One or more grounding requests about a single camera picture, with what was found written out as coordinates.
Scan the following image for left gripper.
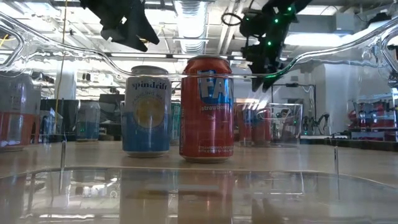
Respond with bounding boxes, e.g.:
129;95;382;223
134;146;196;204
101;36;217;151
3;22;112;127
79;0;160;53

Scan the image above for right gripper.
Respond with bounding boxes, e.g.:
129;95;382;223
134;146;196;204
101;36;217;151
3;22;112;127
242;39;285;93

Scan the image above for red Fanta strawberry can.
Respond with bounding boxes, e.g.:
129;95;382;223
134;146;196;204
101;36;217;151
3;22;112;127
252;107;273;144
179;55;234;164
236;104;253;144

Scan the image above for blue Spindrift lemon can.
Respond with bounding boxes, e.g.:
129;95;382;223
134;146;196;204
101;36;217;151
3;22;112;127
121;65;172;159
75;101;101;142

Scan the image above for orange Spindrift can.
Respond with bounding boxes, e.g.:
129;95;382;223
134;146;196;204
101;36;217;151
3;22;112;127
0;73;43;152

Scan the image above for equipment shelf rack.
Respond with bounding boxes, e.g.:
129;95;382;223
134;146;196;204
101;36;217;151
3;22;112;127
348;93;398;142

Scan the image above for black frame stand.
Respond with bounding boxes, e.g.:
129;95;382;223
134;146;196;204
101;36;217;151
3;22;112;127
271;83;317;105

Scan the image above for silver ribbed ceiling duct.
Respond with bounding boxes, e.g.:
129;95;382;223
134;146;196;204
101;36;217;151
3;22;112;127
174;0;208;55

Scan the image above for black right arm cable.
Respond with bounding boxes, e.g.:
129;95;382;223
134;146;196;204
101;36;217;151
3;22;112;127
221;12;246;27

